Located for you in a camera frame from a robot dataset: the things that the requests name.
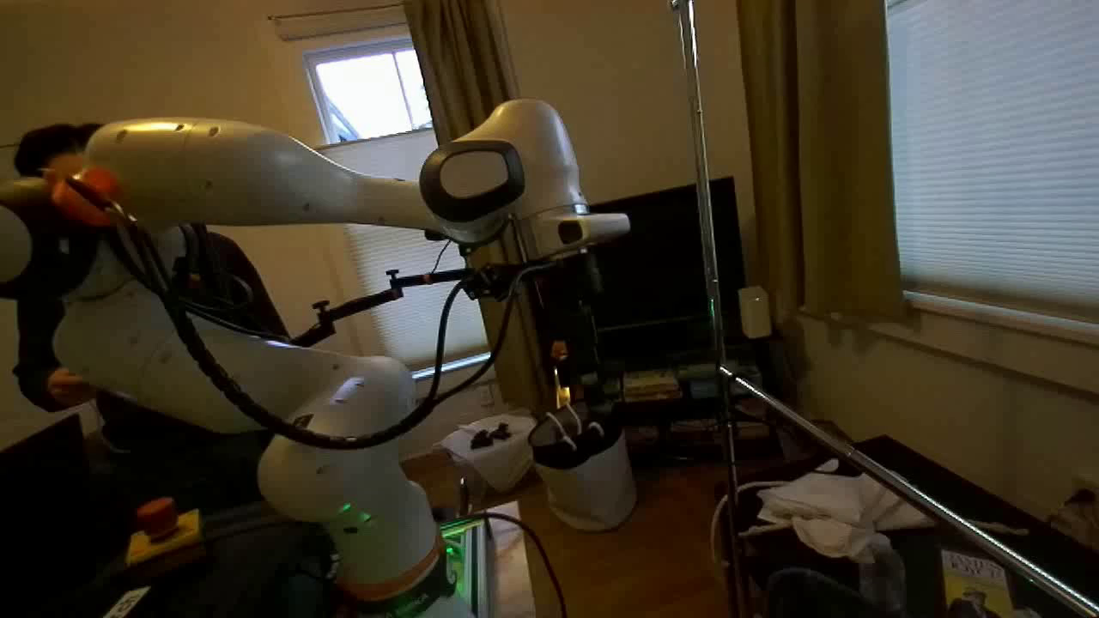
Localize white tie-dye t-shirt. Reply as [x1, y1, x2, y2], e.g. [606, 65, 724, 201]
[760, 459, 929, 564]

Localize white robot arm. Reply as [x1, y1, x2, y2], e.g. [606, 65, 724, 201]
[0, 99, 629, 606]

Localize black television screen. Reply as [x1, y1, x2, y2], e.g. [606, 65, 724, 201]
[591, 185, 711, 366]

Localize white bucket with tools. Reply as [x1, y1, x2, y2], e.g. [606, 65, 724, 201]
[529, 376, 636, 531]

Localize olive curtain behind robot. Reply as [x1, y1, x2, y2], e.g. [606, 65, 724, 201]
[402, 0, 544, 407]

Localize small bright back window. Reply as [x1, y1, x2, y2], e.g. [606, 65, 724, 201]
[307, 41, 434, 145]

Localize olive green curtain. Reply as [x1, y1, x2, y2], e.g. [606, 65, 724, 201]
[739, 0, 905, 322]

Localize person in dark clothes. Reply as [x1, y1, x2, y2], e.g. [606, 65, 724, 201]
[9, 119, 289, 508]

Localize red emergency stop button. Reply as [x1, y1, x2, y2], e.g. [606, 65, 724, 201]
[124, 499, 204, 565]

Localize white cellular window blind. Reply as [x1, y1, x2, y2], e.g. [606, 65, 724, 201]
[887, 0, 1099, 308]

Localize yellow booklet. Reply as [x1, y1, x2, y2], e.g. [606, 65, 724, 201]
[940, 549, 1012, 618]

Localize chrome garment rack frame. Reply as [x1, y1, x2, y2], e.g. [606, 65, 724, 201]
[671, 0, 1099, 618]

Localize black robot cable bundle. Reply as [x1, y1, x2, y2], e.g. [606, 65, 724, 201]
[108, 201, 544, 454]

